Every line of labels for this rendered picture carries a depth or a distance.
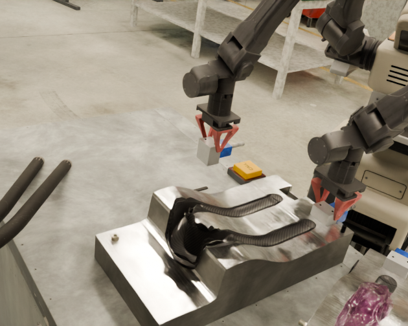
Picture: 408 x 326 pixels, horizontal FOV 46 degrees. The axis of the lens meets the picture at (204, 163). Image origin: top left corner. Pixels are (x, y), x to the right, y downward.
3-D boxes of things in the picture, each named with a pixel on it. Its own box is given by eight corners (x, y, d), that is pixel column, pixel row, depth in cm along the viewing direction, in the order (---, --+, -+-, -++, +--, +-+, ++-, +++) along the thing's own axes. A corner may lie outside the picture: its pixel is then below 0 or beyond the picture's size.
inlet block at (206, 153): (236, 147, 129) (239, 130, 127) (247, 156, 126) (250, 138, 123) (195, 156, 122) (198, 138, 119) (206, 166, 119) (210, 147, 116)
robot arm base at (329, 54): (377, 41, 131) (336, 29, 136) (377, 26, 123) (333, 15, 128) (364, 68, 130) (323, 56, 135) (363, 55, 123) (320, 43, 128)
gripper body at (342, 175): (345, 199, 100) (356, 170, 97) (311, 174, 107) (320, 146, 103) (364, 193, 104) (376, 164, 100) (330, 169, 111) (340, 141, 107)
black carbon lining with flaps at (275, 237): (272, 198, 117) (281, 165, 113) (320, 236, 107) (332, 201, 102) (149, 236, 98) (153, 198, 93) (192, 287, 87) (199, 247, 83)
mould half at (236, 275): (269, 202, 128) (280, 159, 121) (342, 262, 111) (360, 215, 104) (94, 257, 100) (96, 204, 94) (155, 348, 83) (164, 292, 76)
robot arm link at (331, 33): (364, 39, 125) (351, 26, 127) (362, 19, 116) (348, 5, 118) (335, 61, 126) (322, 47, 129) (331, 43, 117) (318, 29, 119)
